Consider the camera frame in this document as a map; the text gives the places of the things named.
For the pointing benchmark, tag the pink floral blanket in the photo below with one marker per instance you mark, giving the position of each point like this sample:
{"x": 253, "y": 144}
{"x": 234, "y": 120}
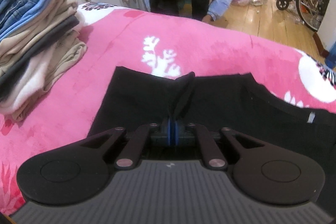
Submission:
{"x": 162, "y": 46}

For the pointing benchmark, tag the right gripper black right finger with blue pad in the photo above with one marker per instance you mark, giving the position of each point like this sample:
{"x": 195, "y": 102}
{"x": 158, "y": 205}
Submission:
{"x": 263, "y": 171}

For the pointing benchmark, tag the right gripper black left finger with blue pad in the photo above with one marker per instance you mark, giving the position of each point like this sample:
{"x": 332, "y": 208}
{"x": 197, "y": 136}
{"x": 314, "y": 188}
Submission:
{"x": 78, "y": 171}

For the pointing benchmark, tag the stack of folded clothes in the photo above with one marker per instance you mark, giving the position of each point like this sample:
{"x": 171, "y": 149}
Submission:
{"x": 39, "y": 43}

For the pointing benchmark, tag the black garment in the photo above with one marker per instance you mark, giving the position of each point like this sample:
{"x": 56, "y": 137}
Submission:
{"x": 234, "y": 101}

